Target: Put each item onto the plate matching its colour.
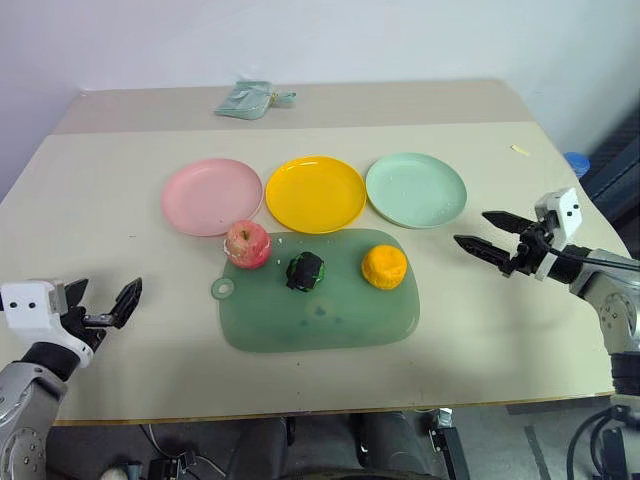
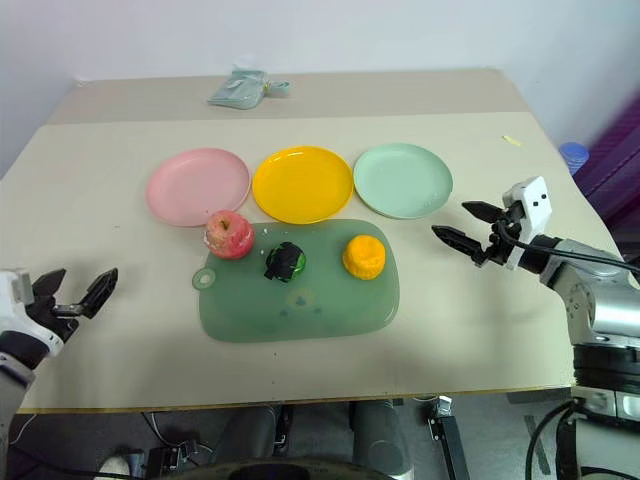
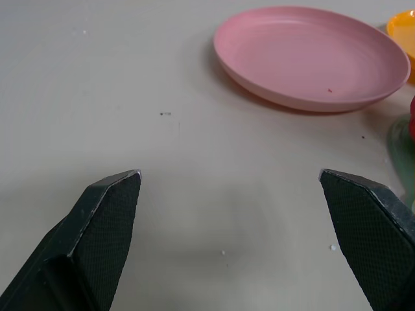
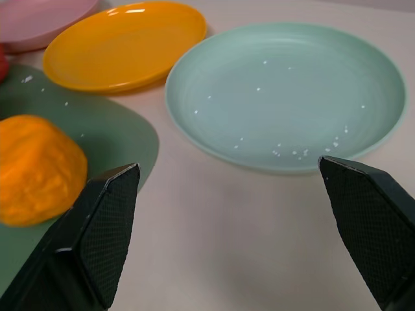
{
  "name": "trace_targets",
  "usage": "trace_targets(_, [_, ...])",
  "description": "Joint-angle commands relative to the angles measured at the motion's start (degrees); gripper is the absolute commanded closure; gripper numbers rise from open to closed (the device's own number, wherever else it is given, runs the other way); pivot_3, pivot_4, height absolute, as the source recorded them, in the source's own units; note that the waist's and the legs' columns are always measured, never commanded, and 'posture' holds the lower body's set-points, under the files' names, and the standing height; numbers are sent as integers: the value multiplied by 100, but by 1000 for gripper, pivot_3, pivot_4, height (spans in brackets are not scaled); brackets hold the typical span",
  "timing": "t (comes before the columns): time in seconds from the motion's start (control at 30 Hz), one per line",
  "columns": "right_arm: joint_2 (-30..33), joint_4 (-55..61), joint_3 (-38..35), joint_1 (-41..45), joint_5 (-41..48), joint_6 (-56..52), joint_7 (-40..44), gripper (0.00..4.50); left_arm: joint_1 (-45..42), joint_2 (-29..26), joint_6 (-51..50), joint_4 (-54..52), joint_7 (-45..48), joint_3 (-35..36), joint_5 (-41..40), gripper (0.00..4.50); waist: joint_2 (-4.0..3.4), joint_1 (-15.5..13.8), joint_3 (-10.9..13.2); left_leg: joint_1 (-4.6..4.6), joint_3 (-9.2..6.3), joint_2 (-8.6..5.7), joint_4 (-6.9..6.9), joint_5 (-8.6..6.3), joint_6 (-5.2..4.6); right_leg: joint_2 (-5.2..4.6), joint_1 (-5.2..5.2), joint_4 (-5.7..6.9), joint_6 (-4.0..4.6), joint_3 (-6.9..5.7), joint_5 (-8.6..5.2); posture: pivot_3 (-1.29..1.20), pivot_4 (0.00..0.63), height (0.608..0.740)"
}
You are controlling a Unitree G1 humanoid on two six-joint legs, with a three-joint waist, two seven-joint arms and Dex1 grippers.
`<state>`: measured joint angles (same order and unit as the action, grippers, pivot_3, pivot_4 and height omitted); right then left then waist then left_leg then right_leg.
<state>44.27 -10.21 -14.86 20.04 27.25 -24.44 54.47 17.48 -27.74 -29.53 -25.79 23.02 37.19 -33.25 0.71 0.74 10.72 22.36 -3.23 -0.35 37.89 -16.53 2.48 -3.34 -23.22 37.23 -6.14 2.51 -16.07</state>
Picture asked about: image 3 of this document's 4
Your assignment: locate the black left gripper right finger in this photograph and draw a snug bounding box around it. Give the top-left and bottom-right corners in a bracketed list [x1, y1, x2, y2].
[318, 168, 415, 311]

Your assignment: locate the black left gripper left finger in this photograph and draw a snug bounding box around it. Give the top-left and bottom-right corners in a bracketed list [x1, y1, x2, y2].
[0, 169, 142, 311]

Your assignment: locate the pink plate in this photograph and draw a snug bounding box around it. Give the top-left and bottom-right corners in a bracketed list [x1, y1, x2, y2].
[213, 6, 411, 113]

